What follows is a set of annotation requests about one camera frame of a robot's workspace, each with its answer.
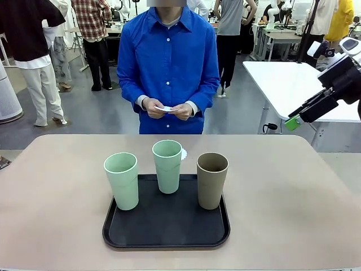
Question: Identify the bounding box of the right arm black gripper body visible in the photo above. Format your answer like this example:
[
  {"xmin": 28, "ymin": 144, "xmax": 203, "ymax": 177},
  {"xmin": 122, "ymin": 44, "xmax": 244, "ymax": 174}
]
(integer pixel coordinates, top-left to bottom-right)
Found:
[{"xmin": 318, "ymin": 57, "xmax": 361, "ymax": 106}]

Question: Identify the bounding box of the brown tall cup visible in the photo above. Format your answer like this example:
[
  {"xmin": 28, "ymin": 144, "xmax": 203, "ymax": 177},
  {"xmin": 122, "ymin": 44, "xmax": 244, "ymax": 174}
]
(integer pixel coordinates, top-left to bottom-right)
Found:
[{"xmin": 196, "ymin": 152, "xmax": 229, "ymax": 211}]

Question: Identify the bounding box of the light green tall cup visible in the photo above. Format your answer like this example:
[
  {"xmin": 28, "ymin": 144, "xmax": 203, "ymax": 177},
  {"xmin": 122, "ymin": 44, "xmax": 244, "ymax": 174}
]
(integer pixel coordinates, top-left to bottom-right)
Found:
[
  {"xmin": 103, "ymin": 152, "xmax": 139, "ymax": 211},
  {"xmin": 152, "ymin": 140, "xmax": 183, "ymax": 195}
]

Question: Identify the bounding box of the person's left forearm blue sleeve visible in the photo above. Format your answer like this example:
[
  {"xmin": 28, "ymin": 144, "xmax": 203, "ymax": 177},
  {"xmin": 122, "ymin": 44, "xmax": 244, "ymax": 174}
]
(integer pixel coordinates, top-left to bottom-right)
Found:
[{"xmin": 188, "ymin": 81, "xmax": 221, "ymax": 118}]

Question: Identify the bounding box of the person's right forearm blue sleeve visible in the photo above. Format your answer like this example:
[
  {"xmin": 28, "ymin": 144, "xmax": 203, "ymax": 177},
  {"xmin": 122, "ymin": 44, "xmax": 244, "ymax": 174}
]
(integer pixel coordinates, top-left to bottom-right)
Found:
[{"xmin": 117, "ymin": 80, "xmax": 149, "ymax": 114}]

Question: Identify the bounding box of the person's left hand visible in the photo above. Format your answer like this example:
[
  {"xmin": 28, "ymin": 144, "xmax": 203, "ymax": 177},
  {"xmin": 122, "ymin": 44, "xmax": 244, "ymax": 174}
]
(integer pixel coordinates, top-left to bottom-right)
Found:
[{"xmin": 171, "ymin": 103, "xmax": 196, "ymax": 121}]

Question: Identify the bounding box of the person's right hand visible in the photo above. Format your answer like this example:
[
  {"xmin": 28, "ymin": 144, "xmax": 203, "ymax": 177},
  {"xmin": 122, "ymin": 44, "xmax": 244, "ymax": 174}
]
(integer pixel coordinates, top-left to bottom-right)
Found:
[{"xmin": 142, "ymin": 97, "xmax": 166, "ymax": 120}]

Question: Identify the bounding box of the white background table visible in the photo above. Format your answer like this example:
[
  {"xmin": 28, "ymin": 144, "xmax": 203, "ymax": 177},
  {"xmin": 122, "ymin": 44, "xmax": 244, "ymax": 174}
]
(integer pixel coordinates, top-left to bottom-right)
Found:
[{"xmin": 242, "ymin": 60, "xmax": 361, "ymax": 153}]

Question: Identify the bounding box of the bystander in yellow coat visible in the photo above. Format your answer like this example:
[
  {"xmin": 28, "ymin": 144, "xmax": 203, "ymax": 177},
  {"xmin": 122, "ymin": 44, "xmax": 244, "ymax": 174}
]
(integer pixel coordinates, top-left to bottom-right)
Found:
[{"xmin": 324, "ymin": 0, "xmax": 355, "ymax": 43}]

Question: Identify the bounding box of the black tripod pole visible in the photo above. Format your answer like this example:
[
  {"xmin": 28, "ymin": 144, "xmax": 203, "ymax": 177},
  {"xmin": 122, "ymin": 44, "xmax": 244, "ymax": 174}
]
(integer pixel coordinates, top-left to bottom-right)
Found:
[{"xmin": 296, "ymin": 0, "xmax": 322, "ymax": 64}]

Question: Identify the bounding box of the grey background desk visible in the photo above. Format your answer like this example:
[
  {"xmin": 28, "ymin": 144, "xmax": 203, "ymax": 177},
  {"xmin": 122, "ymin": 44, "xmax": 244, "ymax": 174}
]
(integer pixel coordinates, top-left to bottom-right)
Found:
[{"xmin": 252, "ymin": 22, "xmax": 304, "ymax": 62}]

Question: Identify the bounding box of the bystander in white shirt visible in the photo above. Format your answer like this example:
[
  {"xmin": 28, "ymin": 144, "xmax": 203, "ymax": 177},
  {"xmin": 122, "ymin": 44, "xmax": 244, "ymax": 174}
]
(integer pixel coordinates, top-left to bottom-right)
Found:
[{"xmin": 303, "ymin": 0, "xmax": 339, "ymax": 68}]

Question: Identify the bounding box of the bystander in grey shirt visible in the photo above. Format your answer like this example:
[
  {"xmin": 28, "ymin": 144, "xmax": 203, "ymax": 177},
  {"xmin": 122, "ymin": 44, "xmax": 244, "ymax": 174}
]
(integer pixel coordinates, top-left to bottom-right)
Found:
[{"xmin": 215, "ymin": 0, "xmax": 258, "ymax": 98}]

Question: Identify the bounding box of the person in blue shirt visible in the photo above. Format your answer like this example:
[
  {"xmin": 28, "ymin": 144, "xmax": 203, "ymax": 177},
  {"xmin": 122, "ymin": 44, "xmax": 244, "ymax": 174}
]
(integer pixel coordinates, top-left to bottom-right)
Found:
[{"xmin": 116, "ymin": 0, "xmax": 221, "ymax": 135}]

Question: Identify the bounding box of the black plastic serving tray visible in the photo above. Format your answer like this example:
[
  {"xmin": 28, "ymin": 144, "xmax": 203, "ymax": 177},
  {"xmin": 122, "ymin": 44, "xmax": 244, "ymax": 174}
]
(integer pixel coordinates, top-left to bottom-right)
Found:
[{"xmin": 102, "ymin": 173, "xmax": 231, "ymax": 251}]

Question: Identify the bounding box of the bystander in plaid shirt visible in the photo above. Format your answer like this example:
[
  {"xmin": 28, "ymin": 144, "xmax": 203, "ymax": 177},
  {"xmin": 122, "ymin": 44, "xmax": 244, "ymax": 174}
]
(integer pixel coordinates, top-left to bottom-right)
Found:
[{"xmin": 70, "ymin": 0, "xmax": 113, "ymax": 91}]

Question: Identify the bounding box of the bystander in patterned grey skirt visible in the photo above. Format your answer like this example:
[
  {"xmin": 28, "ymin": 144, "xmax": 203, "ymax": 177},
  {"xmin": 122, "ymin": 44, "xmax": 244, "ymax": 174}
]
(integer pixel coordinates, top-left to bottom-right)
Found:
[{"xmin": 42, "ymin": 0, "xmax": 73, "ymax": 91}]

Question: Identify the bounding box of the bystander in black shirt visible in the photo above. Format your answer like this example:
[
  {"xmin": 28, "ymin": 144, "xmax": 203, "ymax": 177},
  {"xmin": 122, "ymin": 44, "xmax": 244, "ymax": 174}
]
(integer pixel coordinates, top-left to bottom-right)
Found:
[{"xmin": 0, "ymin": 0, "xmax": 68, "ymax": 128}]

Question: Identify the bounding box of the white cylindrical air purifier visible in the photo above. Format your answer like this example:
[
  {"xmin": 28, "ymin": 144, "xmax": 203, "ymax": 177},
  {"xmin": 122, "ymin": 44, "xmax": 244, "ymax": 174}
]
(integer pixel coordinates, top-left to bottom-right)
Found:
[{"xmin": 0, "ymin": 60, "xmax": 24, "ymax": 125}]

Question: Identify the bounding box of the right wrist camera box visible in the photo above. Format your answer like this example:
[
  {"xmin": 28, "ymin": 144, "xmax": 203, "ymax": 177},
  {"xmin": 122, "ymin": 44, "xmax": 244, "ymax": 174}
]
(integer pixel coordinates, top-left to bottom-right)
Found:
[{"xmin": 306, "ymin": 41, "xmax": 337, "ymax": 61}]

